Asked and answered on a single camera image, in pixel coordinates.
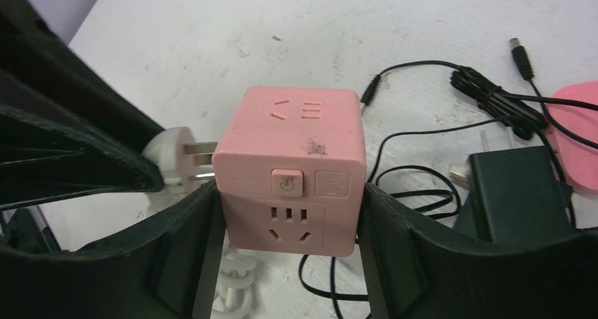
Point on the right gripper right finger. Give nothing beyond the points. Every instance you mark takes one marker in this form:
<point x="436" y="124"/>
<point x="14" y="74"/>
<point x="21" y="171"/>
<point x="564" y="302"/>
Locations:
<point x="416" y="267"/>

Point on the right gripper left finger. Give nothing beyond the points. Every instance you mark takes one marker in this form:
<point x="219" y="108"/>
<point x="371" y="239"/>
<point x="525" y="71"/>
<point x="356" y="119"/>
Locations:
<point x="165" y="266"/>

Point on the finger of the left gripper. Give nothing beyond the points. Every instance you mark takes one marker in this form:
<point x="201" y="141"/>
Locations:
<point x="56" y="157"/>
<point x="35" y="55"/>

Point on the small black plug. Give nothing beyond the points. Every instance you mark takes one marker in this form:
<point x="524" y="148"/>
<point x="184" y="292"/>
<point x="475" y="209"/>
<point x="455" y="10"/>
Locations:
<point x="514" y="198"/>

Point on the pink cube socket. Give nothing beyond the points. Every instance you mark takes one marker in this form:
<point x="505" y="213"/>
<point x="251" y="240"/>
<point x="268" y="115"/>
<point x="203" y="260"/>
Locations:
<point x="290" y="169"/>
<point x="579" y="161"/>

